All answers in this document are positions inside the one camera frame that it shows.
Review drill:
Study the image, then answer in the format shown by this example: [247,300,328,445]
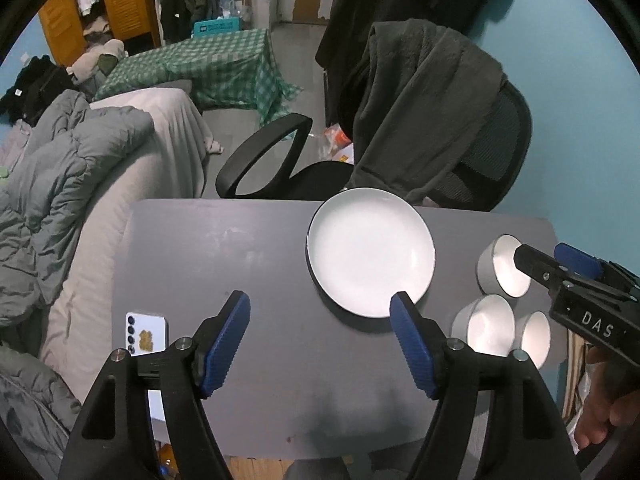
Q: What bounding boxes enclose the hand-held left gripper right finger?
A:
[390,291,583,480]

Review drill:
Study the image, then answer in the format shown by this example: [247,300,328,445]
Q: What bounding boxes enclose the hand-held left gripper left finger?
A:
[59,290,251,480]

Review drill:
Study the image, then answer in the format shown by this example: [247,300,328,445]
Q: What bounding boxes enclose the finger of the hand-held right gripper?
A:
[554,242,609,281]
[513,243,577,289]

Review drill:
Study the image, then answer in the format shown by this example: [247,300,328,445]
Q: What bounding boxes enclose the white bowl with dark rim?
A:
[451,294,516,357]
[511,310,552,368]
[476,234,532,298]

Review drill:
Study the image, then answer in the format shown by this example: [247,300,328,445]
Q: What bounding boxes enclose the person's right hand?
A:
[574,349,639,452]

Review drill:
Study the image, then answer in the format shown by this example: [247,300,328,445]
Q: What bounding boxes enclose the beige wooden slats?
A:
[562,331,589,425]

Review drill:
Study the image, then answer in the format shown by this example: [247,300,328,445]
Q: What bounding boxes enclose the white smartphone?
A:
[124,311,170,357]

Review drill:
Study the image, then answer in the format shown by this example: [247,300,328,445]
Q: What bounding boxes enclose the black office chair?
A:
[215,77,532,214]

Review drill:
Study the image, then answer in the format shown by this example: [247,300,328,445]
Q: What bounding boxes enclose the bed with grey sheet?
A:
[39,87,224,378]

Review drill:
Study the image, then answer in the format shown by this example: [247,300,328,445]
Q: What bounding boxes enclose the grey fleece jacket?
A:
[350,18,510,207]

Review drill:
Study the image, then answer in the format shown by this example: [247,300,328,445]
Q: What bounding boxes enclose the orange plastic bag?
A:
[322,124,355,162]

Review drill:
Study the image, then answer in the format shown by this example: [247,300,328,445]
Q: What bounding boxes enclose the grey duvet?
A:
[0,89,156,477]

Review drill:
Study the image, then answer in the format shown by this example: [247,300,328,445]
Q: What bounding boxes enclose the green checkered cloth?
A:
[92,28,304,127]

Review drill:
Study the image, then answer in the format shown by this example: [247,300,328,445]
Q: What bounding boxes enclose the black hanging coat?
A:
[315,0,510,132]

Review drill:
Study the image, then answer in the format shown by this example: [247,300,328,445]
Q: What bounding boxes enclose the beige clothing pile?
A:
[66,39,126,87]

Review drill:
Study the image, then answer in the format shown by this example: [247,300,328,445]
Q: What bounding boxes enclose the black clothing pile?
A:
[0,55,77,127]

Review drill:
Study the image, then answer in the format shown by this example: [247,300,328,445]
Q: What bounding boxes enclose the dark hanging clothes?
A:
[149,0,222,47]

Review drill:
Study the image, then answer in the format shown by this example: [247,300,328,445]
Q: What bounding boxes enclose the wooden wardrobe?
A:
[38,0,162,69]

